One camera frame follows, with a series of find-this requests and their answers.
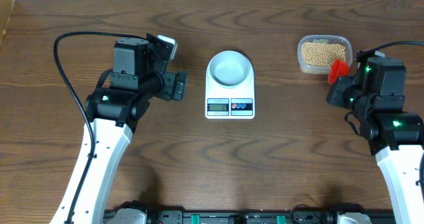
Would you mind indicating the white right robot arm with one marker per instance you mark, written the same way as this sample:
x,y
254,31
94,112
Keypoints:
x,y
374,96

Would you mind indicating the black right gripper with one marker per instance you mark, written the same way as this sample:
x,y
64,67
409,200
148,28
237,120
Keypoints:
x,y
334,97

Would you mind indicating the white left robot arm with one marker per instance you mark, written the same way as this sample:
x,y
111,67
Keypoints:
x,y
120,98

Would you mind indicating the red plastic measuring scoop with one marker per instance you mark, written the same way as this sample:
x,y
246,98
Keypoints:
x,y
339,68

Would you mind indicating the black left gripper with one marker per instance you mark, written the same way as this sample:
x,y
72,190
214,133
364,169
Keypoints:
x,y
168,78

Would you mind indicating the white round bowl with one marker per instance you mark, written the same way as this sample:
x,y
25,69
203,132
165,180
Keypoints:
x,y
229,69

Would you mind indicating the white digital kitchen scale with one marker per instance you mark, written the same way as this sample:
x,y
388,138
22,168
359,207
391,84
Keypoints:
x,y
229,103

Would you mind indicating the clear plastic container of beans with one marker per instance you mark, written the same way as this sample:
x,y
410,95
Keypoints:
x,y
317,53

